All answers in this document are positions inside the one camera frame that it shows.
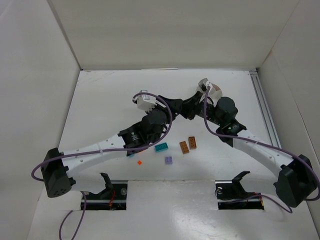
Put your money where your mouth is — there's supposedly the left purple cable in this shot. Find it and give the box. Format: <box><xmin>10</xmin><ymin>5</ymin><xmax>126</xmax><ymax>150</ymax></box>
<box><xmin>31</xmin><ymin>92</ymin><xmax>173</xmax><ymax>240</ymax></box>

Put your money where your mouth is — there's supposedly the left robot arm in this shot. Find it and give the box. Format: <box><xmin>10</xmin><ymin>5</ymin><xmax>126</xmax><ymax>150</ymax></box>
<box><xmin>40</xmin><ymin>91</ymin><xmax>183</xmax><ymax>198</ymax></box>

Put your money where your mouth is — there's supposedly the tan lego plate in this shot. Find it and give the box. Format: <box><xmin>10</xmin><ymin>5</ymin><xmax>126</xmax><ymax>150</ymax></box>
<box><xmin>188</xmin><ymin>136</ymin><xmax>197</xmax><ymax>150</ymax></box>
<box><xmin>179</xmin><ymin>141</ymin><xmax>190</xmax><ymax>154</ymax></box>

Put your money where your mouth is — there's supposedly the white round divided container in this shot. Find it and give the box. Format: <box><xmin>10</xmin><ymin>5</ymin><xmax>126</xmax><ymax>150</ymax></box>
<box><xmin>207</xmin><ymin>82</ymin><xmax>223</xmax><ymax>99</ymax></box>

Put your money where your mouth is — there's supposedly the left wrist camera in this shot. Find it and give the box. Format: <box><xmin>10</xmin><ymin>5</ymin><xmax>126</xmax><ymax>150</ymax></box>
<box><xmin>132</xmin><ymin>89</ymin><xmax>157</xmax><ymax>113</ymax></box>

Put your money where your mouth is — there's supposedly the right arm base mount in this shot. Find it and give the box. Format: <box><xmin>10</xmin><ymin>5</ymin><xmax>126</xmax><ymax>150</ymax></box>
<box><xmin>214</xmin><ymin>171</ymin><xmax>265</xmax><ymax>210</ymax></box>

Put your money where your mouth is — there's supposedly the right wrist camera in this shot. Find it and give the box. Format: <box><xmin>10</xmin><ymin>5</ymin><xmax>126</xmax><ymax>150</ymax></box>
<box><xmin>198</xmin><ymin>78</ymin><xmax>211</xmax><ymax>92</ymax></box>

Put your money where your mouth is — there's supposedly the teal long lego brick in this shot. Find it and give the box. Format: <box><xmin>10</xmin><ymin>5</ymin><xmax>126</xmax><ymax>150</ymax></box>
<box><xmin>154</xmin><ymin>142</ymin><xmax>169</xmax><ymax>153</ymax></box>

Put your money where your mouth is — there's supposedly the aluminium rail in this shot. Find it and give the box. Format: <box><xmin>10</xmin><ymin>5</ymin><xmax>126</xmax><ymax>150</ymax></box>
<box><xmin>249</xmin><ymin>70</ymin><xmax>281</xmax><ymax>148</ymax></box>

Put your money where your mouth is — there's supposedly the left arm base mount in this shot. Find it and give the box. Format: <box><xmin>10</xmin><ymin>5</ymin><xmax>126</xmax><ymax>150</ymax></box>
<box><xmin>85</xmin><ymin>172</ymin><xmax>128</xmax><ymax>211</ymax></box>

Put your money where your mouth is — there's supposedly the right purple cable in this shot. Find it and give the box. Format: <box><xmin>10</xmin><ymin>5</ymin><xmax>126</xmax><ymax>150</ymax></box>
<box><xmin>203</xmin><ymin>84</ymin><xmax>320</xmax><ymax>214</ymax></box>

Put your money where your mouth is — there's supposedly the lavender square lego plate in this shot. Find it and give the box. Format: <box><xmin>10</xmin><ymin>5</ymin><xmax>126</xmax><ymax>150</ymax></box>
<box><xmin>164</xmin><ymin>156</ymin><xmax>173</xmax><ymax>165</ymax></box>

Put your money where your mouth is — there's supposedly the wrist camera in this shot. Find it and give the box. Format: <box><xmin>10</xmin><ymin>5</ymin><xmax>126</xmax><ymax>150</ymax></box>
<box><xmin>132</xmin><ymin>89</ymin><xmax>157</xmax><ymax>113</ymax></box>
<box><xmin>198</xmin><ymin>78</ymin><xmax>211</xmax><ymax>92</ymax></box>

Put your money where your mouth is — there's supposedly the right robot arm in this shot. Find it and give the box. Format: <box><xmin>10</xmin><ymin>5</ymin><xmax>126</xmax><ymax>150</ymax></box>
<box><xmin>180</xmin><ymin>91</ymin><xmax>320</xmax><ymax>208</ymax></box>

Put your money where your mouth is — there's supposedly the purple cable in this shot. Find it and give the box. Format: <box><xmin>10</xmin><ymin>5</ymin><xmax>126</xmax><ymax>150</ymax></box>
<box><xmin>31</xmin><ymin>92</ymin><xmax>173</xmax><ymax>240</ymax></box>
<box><xmin>203</xmin><ymin>84</ymin><xmax>320</xmax><ymax>214</ymax></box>

